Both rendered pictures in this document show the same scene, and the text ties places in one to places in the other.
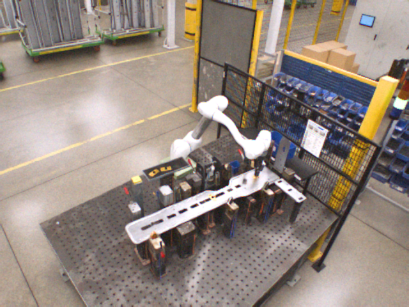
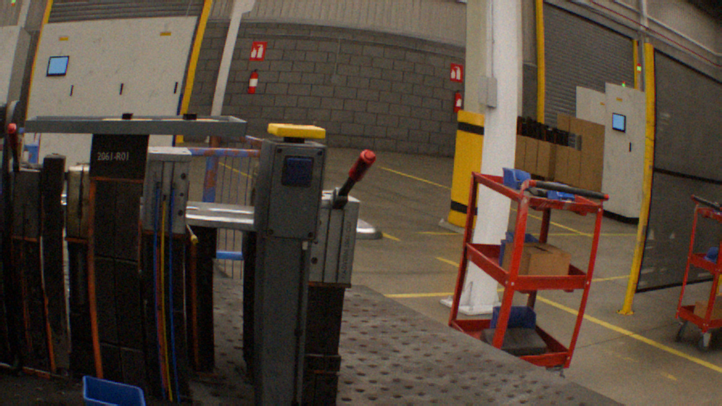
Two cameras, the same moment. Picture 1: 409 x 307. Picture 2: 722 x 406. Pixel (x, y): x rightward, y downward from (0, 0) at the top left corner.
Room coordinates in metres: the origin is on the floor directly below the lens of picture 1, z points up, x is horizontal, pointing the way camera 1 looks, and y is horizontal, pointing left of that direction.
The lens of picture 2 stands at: (2.72, 0.95, 1.22)
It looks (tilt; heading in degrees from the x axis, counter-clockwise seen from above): 7 degrees down; 199
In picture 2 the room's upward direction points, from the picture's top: 7 degrees clockwise
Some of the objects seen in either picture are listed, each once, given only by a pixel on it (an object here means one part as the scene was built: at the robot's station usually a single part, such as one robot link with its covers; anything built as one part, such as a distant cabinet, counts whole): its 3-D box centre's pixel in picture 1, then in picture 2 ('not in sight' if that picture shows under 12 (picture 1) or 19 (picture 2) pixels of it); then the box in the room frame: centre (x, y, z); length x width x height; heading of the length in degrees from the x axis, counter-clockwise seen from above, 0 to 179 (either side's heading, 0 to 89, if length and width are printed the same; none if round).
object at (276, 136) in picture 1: (278, 145); not in sight; (2.38, -0.71, 1.10); 0.30 x 0.17 x 0.13; 32
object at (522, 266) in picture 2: not in sight; (527, 285); (-0.96, 0.47, 0.49); 0.81 x 0.47 x 0.97; 30
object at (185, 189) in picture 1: (184, 203); (81, 276); (1.73, 0.13, 0.89); 0.13 x 0.11 x 0.38; 37
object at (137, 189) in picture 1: (138, 201); (279, 317); (1.68, 0.50, 0.92); 0.08 x 0.08 x 0.44; 37
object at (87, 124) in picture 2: (166, 168); (121, 124); (1.83, 0.29, 1.16); 0.37 x 0.14 x 0.02; 127
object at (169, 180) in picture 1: (167, 189); (113, 289); (1.83, 0.29, 0.92); 0.10 x 0.08 x 0.45; 127
